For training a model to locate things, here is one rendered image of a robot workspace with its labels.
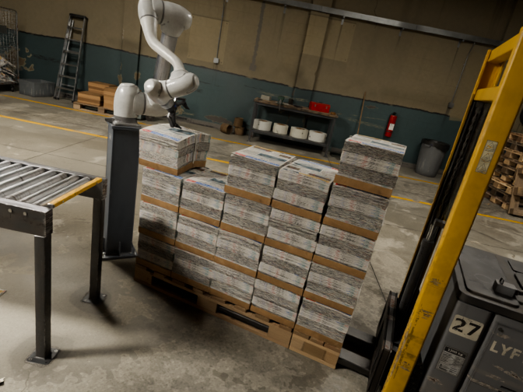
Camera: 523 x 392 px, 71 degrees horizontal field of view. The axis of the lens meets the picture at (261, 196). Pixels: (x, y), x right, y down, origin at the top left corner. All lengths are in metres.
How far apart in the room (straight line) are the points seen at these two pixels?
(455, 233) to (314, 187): 0.69
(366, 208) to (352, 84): 7.04
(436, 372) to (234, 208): 1.31
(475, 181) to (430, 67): 7.60
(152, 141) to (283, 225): 0.94
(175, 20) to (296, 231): 1.46
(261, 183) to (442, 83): 7.59
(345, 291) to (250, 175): 0.82
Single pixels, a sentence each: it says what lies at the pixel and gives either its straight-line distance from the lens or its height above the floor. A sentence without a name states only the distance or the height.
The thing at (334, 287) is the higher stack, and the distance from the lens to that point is 2.11.
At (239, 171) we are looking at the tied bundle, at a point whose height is 0.98.
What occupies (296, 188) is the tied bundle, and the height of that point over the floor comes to 0.98.
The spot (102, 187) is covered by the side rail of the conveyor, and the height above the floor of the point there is 0.76.
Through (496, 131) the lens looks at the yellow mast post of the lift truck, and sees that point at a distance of 1.68.
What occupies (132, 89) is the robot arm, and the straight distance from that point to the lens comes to 2.69.
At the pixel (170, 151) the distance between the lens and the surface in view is 2.29.
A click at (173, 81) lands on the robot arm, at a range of 2.14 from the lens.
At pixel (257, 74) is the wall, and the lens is 8.77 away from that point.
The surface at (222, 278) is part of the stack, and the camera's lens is 2.35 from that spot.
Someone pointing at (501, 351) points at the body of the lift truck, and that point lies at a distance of 2.05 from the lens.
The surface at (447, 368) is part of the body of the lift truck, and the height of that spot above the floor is 0.40.
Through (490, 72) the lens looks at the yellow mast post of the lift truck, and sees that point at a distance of 2.42.
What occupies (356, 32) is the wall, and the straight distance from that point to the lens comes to 8.87.
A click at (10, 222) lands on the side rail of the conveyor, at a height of 0.72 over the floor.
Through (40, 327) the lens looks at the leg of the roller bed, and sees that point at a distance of 2.15.
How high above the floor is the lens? 1.54
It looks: 19 degrees down
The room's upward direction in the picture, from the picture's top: 11 degrees clockwise
